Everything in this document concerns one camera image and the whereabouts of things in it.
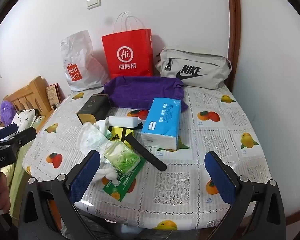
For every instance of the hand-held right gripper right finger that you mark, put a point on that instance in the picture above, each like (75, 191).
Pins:
(220, 177)

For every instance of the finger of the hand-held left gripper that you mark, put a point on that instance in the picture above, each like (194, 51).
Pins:
(7, 130)
(25, 135)

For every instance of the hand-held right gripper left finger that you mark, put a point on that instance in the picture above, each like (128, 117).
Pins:
(86, 175)

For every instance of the green packet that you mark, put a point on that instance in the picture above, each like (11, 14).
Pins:
(120, 187)

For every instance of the clear mesh bag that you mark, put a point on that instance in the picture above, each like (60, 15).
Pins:
(90, 137)

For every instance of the small green tissue pack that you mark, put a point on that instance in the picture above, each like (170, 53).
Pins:
(122, 156)

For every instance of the pale green cloth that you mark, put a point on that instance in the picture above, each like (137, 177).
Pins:
(105, 134)

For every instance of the white paper towel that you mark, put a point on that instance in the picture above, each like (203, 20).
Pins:
(101, 126)

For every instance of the yellow black pouch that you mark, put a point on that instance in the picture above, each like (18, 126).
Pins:
(118, 133)

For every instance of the white sponge block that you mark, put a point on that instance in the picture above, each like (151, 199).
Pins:
(123, 122)

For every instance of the purple towel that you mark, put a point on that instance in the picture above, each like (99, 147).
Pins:
(140, 90)

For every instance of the person's left hand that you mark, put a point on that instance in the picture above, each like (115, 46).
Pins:
(2, 190)

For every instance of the white dotted pillow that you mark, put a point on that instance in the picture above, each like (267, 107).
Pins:
(25, 117)

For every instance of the purple plush toy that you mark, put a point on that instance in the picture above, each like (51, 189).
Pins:
(7, 111)

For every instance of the green bedsheet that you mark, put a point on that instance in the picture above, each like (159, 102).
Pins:
(18, 170)

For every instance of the wooden bed headboard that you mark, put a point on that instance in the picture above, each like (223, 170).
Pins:
(27, 92)

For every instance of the brown patterned book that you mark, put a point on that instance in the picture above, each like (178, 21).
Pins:
(52, 95)

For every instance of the black gold tin box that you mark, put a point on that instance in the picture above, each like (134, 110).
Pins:
(95, 106)

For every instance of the blue tissue pack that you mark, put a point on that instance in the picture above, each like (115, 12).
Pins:
(162, 122)

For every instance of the white plastic shopping bag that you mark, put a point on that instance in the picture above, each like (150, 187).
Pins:
(77, 52)

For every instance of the grey waist bag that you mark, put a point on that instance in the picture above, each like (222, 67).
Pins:
(205, 62)

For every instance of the red paper bag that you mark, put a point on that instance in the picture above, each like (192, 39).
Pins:
(127, 42)

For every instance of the white light switch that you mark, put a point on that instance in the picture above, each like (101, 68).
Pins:
(93, 2)

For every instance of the brown wooden door frame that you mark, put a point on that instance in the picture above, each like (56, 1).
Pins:
(233, 17)

